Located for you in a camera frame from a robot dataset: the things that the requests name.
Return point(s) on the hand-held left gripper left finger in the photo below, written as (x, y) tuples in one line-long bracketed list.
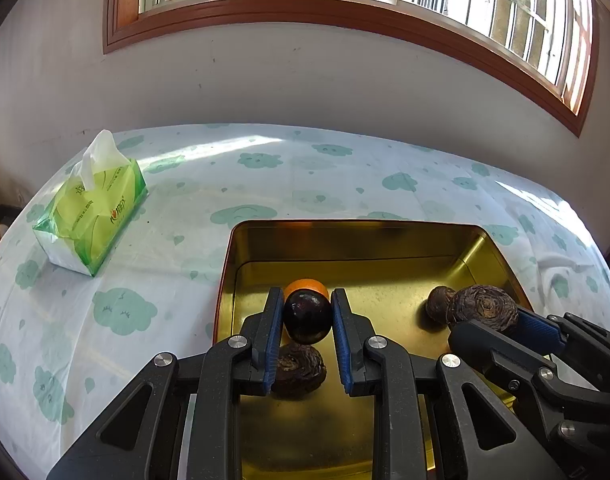
[(274, 340)]

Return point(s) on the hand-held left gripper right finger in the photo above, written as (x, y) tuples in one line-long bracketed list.
[(341, 340)]

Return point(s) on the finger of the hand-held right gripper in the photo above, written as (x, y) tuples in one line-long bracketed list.
[(477, 345), (535, 326)]

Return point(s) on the wrinkled dark passion fruit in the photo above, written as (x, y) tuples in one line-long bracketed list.
[(482, 307), (437, 302), (300, 372)]

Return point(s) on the dark purple plum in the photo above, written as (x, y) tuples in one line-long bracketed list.
[(307, 317)]

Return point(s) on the small orange tangerine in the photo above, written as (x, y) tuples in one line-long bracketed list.
[(306, 287)]

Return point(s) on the red and gold tin box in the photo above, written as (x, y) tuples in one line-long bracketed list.
[(385, 270)]

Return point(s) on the white cloud print tablecloth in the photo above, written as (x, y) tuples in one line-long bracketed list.
[(160, 260)]

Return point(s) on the green tissue pack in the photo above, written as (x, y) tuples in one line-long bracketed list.
[(95, 210)]

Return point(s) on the large wooden frame window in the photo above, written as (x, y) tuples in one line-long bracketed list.
[(285, 12)]

